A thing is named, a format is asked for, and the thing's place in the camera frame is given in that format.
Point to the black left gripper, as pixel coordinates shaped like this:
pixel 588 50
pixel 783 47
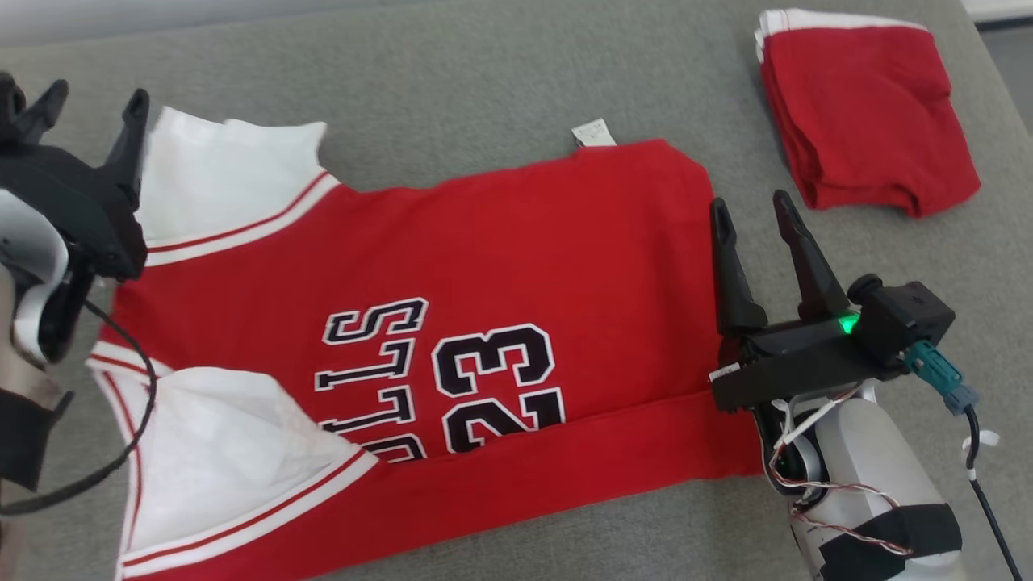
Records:
pixel 73 202

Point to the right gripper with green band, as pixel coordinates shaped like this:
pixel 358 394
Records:
pixel 791 363

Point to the red shorts with white waistband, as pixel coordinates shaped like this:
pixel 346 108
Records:
pixel 863 113

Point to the red jersey with number 23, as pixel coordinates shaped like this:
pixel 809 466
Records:
pixel 524 258

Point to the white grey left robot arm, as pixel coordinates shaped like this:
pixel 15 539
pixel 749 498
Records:
pixel 28 242

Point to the white baseboard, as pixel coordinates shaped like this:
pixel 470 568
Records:
pixel 1001 8

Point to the dark left wrist camera box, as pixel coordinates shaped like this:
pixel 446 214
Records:
pixel 10 105

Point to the dark wrist camera box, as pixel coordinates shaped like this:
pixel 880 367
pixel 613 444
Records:
pixel 10 105
pixel 904 319

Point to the dark right wrist camera box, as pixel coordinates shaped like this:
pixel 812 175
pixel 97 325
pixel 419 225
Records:
pixel 904 319

